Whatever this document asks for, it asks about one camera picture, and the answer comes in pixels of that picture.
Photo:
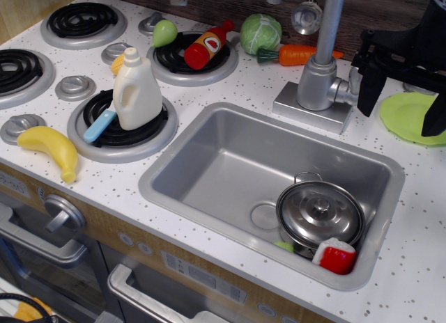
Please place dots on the oven door handle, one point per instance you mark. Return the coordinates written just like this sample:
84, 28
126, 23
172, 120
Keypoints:
69, 255

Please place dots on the orange toy carrot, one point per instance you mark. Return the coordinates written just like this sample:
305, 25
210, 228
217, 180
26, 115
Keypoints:
287, 55

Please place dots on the back left stove burner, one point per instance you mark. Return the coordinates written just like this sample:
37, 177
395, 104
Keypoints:
80, 26

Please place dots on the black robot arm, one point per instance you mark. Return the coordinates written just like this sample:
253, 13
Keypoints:
433, 19

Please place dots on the hanging clear ladle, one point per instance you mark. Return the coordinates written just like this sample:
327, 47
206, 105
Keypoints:
306, 18

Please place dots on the green plate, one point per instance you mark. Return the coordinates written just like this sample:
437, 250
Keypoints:
403, 114

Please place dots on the yellow toy corn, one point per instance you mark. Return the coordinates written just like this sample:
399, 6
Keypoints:
117, 63

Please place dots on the green toy piece in sink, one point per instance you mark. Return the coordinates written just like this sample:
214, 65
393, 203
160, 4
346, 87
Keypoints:
284, 245

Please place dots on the dishwasher door handle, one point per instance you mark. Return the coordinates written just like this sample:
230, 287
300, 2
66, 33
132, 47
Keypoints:
118, 285

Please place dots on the silver faucet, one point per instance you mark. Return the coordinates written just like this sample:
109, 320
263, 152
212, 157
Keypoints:
321, 98

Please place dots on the steel pot with lid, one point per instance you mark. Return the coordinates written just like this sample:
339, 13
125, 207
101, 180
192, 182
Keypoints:
313, 210

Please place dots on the yellow toy banana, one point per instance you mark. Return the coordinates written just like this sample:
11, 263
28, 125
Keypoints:
54, 144

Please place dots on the blue handled toy knife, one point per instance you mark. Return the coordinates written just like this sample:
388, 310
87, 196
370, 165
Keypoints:
99, 126

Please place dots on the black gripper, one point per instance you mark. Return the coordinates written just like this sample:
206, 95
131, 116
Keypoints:
415, 57

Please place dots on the red ketchup bottle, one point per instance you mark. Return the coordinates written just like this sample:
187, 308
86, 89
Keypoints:
205, 47

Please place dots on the silver oven dial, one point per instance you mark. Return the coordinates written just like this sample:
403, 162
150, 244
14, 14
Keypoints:
63, 214

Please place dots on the cream detergent bottle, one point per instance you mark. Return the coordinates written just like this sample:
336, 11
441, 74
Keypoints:
137, 97

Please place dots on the green toy pear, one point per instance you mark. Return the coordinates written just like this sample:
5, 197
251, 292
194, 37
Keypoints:
164, 33

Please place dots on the front right stove burner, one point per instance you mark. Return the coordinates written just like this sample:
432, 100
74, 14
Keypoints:
116, 145

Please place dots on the red white toy can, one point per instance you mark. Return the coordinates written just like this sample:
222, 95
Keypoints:
335, 255

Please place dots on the silver stove knob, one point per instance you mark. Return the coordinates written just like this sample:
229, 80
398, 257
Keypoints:
75, 88
147, 25
16, 125
113, 51

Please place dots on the front left stove burner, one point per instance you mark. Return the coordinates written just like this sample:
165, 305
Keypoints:
25, 75

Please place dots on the green toy cabbage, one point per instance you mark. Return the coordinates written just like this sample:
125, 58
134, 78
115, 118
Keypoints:
260, 31

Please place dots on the grey sink basin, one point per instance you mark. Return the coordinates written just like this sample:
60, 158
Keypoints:
227, 169

